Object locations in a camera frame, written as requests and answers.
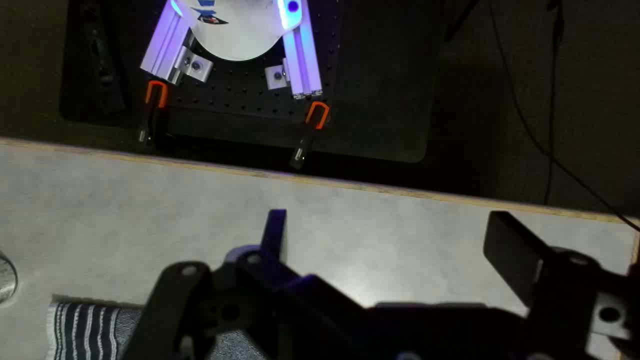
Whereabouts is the grey towel with striped ends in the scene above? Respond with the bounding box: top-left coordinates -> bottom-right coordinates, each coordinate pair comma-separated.
47,298 -> 268,360

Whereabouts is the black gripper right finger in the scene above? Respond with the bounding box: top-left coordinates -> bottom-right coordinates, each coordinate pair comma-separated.
481,210 -> 640,360

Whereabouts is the thin black cable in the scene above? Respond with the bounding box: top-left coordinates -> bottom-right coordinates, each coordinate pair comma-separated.
488,0 -> 640,232

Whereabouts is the aluminium extrusion beam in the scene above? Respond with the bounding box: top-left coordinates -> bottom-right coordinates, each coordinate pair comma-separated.
275,0 -> 326,102
138,0 -> 200,85

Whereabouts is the metal corner bracket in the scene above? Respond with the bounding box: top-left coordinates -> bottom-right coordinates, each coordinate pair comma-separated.
264,61 -> 291,89
178,50 -> 216,83

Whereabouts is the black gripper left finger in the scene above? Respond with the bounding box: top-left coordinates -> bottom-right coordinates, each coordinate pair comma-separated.
122,208 -> 376,360

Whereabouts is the orange handled clamp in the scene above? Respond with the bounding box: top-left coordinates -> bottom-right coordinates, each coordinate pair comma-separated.
290,99 -> 332,170
136,77 -> 169,146

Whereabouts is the clear drinking glass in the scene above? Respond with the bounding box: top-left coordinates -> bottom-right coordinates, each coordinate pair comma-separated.
0,251 -> 19,305

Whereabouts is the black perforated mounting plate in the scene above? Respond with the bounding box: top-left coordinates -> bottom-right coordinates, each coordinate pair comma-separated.
58,0 -> 445,165

